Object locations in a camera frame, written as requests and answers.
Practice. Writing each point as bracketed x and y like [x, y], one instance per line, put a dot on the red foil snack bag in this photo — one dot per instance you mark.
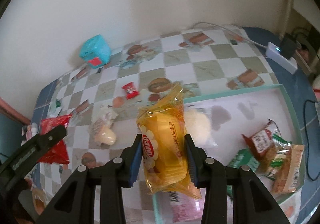
[55, 129]

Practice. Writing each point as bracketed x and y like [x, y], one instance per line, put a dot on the teal toy box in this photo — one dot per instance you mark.
[95, 52]

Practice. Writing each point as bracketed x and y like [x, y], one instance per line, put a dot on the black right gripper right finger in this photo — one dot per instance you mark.
[252, 202]

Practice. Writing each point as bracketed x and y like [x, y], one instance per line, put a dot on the green snack packet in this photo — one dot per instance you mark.
[243, 157]

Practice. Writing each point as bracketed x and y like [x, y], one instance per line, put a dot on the small red candy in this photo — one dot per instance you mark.
[130, 90]

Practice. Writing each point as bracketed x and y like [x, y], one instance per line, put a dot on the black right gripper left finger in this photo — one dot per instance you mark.
[74, 202]

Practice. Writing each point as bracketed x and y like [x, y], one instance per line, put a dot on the yellow cake packet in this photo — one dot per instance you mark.
[164, 157]

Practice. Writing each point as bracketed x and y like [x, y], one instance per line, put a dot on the crumpled white wrapper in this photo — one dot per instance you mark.
[105, 117]

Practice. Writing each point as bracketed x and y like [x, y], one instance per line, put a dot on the patterned checkered tablecloth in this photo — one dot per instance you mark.
[204, 61]

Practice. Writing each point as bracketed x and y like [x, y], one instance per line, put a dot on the red brown snack packet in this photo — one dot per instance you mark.
[260, 142]

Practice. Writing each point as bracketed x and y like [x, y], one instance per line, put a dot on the black power adapter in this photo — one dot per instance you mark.
[288, 46]

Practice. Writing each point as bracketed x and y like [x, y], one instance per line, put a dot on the pink barcode snack packet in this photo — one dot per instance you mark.
[185, 208]

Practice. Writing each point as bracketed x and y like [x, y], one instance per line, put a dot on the torn silver green wrapper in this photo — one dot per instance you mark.
[54, 108]

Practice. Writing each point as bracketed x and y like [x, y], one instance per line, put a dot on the brown bread snack packet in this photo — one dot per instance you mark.
[287, 178]

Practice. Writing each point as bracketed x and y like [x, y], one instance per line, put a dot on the white power strip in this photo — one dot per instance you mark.
[273, 52]

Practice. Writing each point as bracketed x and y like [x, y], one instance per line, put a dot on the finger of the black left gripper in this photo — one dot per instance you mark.
[22, 161]

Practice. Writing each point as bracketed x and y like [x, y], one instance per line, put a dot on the teal rimmed white tray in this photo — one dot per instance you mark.
[246, 111]

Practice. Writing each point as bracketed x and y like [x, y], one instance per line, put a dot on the clear round white cake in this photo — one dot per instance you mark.
[199, 127]

